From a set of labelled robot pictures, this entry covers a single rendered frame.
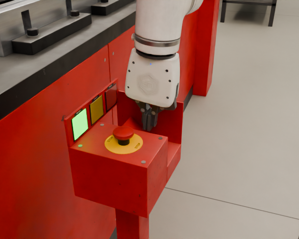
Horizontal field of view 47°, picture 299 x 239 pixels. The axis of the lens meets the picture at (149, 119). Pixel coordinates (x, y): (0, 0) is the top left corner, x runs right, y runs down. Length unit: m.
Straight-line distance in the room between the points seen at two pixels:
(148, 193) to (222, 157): 1.36
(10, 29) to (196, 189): 1.19
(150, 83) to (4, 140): 0.29
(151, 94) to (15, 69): 0.29
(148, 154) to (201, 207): 1.05
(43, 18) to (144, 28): 0.42
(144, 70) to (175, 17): 0.12
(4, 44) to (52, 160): 0.29
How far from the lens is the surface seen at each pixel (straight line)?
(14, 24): 0.88
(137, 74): 0.65
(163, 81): 0.64
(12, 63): 0.81
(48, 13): 0.99
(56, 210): 0.93
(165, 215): 1.59
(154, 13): 0.59
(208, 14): 2.41
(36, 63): 0.79
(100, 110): 0.72
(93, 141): 0.66
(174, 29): 0.61
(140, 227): 0.81
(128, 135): 0.62
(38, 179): 0.82
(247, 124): 2.31
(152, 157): 0.61
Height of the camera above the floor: 1.14
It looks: 30 degrees down
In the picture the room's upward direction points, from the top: straight up
